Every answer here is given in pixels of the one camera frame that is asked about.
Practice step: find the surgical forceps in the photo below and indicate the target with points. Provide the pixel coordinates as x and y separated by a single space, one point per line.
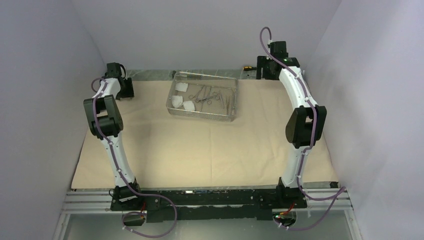
195 96

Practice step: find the white gauze pad lower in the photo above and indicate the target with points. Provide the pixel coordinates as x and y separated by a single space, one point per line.
189 106

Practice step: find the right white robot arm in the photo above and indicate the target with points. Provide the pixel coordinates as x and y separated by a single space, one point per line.
306 122

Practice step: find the surgical scissors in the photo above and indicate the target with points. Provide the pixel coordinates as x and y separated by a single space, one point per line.
208 99

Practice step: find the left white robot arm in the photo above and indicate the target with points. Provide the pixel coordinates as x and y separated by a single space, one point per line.
106 124

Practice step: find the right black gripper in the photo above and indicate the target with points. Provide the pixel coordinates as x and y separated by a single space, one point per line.
262 61

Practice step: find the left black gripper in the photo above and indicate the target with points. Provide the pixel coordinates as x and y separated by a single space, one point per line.
129 92

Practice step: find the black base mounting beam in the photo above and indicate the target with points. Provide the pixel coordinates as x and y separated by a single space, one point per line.
258 203

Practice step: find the white gauze pad upper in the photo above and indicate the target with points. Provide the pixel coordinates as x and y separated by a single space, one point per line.
181 87

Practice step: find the aluminium frame rail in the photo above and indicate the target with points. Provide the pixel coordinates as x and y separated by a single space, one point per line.
98 201

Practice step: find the white gauze pad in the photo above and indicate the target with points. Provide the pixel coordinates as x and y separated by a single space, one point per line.
177 101
181 87
189 106

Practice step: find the wire mesh instrument tray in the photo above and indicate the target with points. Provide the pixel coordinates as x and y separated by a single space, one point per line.
223 110

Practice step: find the yellow handled screwdriver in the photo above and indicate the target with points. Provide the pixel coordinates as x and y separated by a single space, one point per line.
249 68

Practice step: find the white gauze pad left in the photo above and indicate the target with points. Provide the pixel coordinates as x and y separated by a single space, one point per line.
177 101

